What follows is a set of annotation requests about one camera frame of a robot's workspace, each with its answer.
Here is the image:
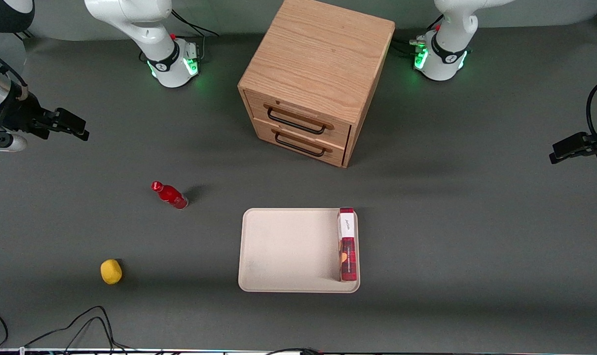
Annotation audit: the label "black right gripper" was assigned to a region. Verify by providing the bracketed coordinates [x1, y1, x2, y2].
[0, 90, 90, 142]

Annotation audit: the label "thick black drawer handle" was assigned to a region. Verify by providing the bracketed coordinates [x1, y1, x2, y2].
[266, 106, 328, 136]

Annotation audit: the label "wooden drawer with notch above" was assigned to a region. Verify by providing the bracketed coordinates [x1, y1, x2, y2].
[245, 90, 352, 149]

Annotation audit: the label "wooden drawer without notch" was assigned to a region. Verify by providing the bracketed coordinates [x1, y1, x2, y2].
[253, 117, 349, 168]

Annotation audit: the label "wooden two-drawer cabinet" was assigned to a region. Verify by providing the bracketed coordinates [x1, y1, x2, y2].
[238, 0, 396, 169]

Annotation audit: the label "red bottle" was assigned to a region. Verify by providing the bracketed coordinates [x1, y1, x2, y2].
[151, 181, 189, 210]

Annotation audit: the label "yellow lemon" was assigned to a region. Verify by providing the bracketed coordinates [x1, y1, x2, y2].
[100, 259, 123, 285]

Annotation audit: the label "red cookie box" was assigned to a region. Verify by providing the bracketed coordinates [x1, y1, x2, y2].
[337, 207, 358, 282]

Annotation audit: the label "beige plastic tray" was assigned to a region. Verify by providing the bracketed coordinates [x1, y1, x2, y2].
[238, 208, 361, 294]

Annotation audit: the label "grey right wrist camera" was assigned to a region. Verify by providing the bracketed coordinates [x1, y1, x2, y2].
[0, 129, 28, 153]

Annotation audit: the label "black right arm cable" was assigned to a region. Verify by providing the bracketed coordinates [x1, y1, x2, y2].
[0, 46, 31, 99]

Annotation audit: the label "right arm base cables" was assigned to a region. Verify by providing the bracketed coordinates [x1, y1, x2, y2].
[139, 9, 220, 65]

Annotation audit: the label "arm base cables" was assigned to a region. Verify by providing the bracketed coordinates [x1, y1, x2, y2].
[391, 14, 445, 56]
[139, 9, 220, 65]

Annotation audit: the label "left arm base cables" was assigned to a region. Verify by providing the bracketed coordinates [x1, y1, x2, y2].
[391, 14, 445, 56]

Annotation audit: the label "thin black drawer handle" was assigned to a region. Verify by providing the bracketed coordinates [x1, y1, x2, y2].
[274, 130, 328, 158]

